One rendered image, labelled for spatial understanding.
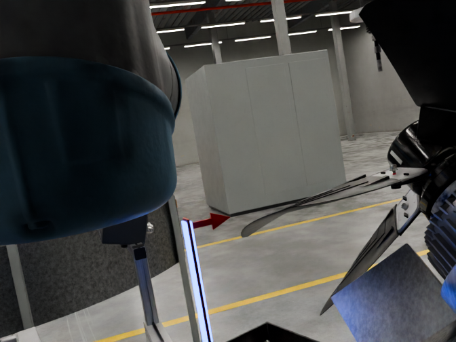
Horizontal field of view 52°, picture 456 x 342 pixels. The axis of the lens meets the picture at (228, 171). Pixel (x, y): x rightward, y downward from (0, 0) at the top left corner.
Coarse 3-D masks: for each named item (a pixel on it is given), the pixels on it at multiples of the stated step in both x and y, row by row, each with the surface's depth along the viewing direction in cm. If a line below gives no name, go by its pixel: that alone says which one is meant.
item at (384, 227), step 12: (396, 204) 89; (384, 228) 87; (396, 228) 82; (372, 240) 90; (384, 240) 84; (360, 252) 93; (372, 252) 86; (360, 264) 88; (372, 264) 83; (348, 276) 91; (336, 288) 95
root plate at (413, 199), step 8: (408, 192) 86; (400, 200) 88; (408, 200) 84; (416, 200) 81; (400, 208) 86; (408, 208) 82; (416, 208) 79; (400, 216) 84; (408, 216) 80; (400, 224) 82; (400, 232) 81
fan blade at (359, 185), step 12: (360, 180) 75; (372, 180) 72; (384, 180) 70; (396, 180) 69; (324, 192) 72; (336, 192) 70; (348, 192) 67; (360, 192) 66; (300, 204) 68; (312, 204) 60; (264, 216) 62; (276, 216) 71; (252, 228) 74
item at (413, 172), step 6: (402, 168) 77; (408, 168) 76; (414, 168) 75; (420, 168) 73; (372, 174) 79; (378, 174) 78; (384, 174) 77; (390, 174) 76; (396, 174) 74; (402, 174) 73; (414, 174) 71; (420, 174) 71; (402, 180) 70
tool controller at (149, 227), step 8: (144, 216) 119; (120, 224) 117; (128, 224) 118; (136, 224) 119; (144, 224) 119; (104, 232) 116; (112, 232) 117; (120, 232) 117; (128, 232) 118; (136, 232) 119; (144, 232) 119; (152, 232) 124; (104, 240) 116; (112, 240) 117; (120, 240) 117; (128, 240) 118; (136, 240) 119; (144, 240) 119
